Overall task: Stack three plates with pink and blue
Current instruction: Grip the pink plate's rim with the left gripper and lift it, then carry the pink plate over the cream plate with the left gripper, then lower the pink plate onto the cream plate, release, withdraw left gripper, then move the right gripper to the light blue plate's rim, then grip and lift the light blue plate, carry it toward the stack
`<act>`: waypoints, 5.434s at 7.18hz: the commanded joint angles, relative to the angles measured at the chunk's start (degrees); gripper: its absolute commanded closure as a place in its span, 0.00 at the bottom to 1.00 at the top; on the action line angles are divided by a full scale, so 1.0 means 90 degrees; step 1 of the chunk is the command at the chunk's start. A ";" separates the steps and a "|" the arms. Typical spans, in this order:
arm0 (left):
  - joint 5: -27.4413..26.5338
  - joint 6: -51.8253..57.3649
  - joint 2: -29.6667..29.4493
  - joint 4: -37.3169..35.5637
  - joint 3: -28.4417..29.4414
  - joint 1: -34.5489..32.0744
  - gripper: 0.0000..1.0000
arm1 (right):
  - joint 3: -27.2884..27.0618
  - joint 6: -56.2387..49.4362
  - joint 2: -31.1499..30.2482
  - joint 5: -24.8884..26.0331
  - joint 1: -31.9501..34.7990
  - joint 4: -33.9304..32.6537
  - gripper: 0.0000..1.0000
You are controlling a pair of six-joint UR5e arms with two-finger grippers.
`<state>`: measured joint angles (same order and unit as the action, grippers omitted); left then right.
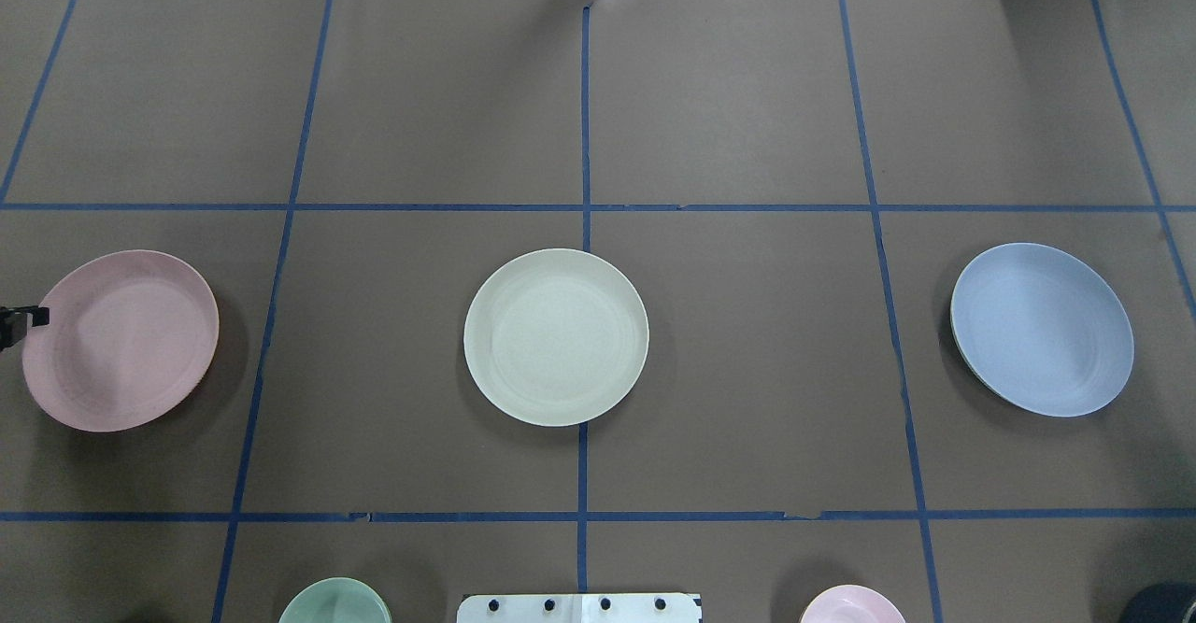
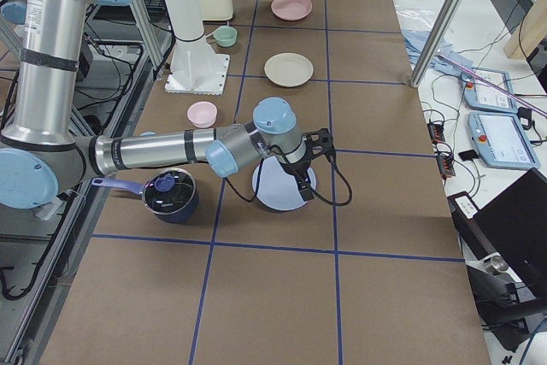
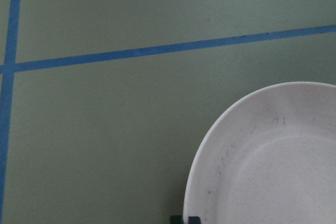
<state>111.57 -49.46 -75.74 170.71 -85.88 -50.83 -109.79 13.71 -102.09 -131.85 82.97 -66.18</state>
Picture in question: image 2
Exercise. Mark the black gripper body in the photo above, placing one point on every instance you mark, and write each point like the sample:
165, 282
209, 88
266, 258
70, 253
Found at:
297, 168

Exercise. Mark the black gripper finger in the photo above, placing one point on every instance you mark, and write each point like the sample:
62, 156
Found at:
305, 190

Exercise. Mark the pink plate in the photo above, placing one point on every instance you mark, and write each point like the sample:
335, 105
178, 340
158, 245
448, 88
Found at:
291, 10

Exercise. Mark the blue plate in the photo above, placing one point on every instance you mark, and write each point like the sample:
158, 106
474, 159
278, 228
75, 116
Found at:
276, 189

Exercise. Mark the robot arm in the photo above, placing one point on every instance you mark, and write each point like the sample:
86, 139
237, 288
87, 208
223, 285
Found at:
41, 158

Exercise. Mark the green cup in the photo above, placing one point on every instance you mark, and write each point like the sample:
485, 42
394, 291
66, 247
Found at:
224, 36

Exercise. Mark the cream plate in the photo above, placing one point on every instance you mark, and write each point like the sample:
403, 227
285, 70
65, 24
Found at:
288, 69

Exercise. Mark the pink bowl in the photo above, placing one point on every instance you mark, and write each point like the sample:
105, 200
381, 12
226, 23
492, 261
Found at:
202, 114

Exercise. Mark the dark blue pot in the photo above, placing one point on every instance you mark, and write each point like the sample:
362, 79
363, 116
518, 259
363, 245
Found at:
170, 195

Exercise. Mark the light blue cloth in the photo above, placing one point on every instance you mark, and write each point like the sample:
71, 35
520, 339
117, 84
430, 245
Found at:
415, 42

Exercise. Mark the upper teach pendant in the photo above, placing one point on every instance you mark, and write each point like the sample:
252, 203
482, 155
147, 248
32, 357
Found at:
479, 96

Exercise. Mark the teach pendant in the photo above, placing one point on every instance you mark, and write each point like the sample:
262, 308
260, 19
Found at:
479, 96
501, 141

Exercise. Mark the lower teach pendant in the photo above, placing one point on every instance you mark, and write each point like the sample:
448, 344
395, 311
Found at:
501, 141

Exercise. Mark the black laptop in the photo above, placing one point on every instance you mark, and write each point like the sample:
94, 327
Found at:
513, 224

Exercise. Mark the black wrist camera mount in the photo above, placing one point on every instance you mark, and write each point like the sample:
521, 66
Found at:
319, 143

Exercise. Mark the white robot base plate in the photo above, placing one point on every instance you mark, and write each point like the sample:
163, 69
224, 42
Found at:
191, 74

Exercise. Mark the aluminium frame post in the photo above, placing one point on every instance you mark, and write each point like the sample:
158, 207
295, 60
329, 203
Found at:
433, 41

